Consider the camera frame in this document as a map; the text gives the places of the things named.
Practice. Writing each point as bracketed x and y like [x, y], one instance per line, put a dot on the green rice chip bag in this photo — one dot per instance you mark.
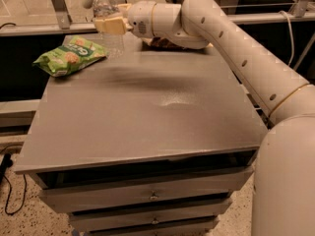
[71, 57]

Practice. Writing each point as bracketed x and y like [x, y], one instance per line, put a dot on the top cabinet drawer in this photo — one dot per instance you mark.
[150, 190]

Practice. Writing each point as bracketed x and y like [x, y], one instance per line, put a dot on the brown chip bag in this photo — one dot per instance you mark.
[160, 43]

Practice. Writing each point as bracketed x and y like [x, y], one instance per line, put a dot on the middle cabinet drawer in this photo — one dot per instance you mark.
[149, 214]

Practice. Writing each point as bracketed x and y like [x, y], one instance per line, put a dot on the bottom cabinet drawer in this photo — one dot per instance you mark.
[184, 226]

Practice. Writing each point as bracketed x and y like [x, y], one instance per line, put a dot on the cabinet drawer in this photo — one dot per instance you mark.
[184, 226]
[149, 214]
[150, 190]

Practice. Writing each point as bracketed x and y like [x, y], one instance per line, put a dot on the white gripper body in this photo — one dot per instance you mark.
[140, 18]

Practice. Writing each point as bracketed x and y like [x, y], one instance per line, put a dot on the grey drawer cabinet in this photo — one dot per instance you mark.
[145, 114]

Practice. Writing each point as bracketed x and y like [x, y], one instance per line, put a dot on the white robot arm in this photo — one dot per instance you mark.
[284, 184]

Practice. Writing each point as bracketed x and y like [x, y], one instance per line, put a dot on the grey metal railing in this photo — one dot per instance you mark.
[38, 17]

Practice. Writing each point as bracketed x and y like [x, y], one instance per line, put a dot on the clear plastic water bottle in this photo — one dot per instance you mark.
[112, 43]

